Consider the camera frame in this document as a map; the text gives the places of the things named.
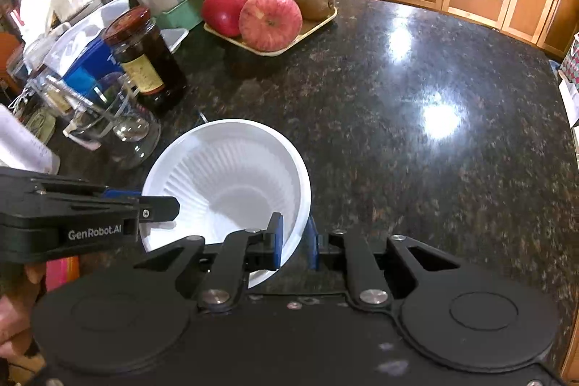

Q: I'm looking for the white bowl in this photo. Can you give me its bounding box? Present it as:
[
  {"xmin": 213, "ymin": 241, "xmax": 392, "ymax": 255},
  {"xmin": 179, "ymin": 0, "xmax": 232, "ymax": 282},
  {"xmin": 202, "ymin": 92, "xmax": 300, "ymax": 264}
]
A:
[{"xmin": 139, "ymin": 119, "xmax": 312, "ymax": 263}]

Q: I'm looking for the person left hand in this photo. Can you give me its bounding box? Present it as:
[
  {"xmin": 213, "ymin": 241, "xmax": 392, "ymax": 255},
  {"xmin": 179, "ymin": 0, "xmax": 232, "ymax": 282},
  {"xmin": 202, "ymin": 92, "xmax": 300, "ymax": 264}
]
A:
[{"xmin": 1, "ymin": 263, "xmax": 46, "ymax": 360}]

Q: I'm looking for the clear glass cup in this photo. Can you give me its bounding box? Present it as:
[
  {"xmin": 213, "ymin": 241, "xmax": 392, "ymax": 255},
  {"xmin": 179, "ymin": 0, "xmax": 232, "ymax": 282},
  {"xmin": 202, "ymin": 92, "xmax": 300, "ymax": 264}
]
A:
[{"xmin": 45, "ymin": 72, "xmax": 161, "ymax": 169}]

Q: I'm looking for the dark sauce jar red lid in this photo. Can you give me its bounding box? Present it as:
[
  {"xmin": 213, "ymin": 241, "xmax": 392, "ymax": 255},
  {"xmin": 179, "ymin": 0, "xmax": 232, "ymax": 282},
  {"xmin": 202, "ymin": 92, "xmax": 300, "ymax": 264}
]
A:
[{"xmin": 102, "ymin": 6, "xmax": 187, "ymax": 119}]

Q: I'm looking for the blue tissue pack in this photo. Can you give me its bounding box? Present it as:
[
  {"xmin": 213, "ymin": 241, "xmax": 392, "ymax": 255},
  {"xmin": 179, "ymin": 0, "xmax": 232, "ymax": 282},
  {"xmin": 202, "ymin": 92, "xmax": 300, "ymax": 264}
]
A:
[{"xmin": 64, "ymin": 37, "xmax": 123, "ymax": 108}]

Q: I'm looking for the dark red apple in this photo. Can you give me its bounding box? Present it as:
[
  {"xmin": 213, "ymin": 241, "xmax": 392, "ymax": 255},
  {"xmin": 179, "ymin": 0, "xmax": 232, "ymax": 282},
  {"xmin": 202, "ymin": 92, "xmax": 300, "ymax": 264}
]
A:
[{"xmin": 201, "ymin": 0, "xmax": 248, "ymax": 37}]

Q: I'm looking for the pink striped apple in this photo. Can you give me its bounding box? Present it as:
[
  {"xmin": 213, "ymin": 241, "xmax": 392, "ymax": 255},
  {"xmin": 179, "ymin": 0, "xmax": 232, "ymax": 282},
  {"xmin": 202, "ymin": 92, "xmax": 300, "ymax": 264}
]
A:
[{"xmin": 238, "ymin": 0, "xmax": 302, "ymax": 50}]

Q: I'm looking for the yellow fruit tray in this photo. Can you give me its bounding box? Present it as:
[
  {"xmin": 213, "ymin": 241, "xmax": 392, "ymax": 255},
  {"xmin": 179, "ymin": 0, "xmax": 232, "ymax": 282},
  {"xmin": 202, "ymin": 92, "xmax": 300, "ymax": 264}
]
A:
[{"xmin": 203, "ymin": 7, "xmax": 339, "ymax": 57}]

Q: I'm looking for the brown kiwi fruit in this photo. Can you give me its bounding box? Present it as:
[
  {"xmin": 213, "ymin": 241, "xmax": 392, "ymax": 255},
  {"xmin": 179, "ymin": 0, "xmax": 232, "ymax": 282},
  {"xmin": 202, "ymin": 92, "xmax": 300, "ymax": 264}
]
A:
[{"xmin": 293, "ymin": 0, "xmax": 335, "ymax": 21}]

